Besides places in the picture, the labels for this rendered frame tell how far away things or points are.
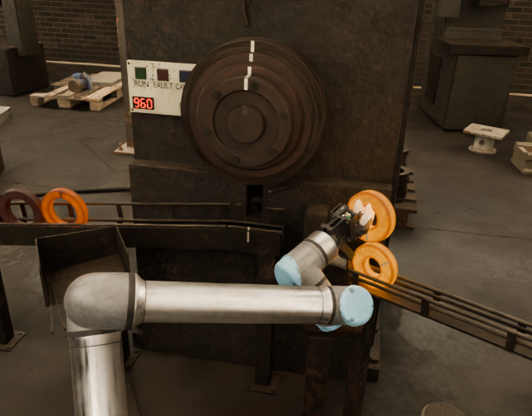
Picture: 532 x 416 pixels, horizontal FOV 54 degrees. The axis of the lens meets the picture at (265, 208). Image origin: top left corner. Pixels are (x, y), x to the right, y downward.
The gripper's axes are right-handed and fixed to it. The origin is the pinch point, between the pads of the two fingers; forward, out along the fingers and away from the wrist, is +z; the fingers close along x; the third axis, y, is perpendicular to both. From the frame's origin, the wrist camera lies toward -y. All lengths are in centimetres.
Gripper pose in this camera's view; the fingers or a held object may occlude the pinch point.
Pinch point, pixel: (370, 210)
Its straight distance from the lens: 155.5
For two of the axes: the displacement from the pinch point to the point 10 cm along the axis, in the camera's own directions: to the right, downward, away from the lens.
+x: -7.0, -3.3, 6.3
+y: -1.6, -7.9, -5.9
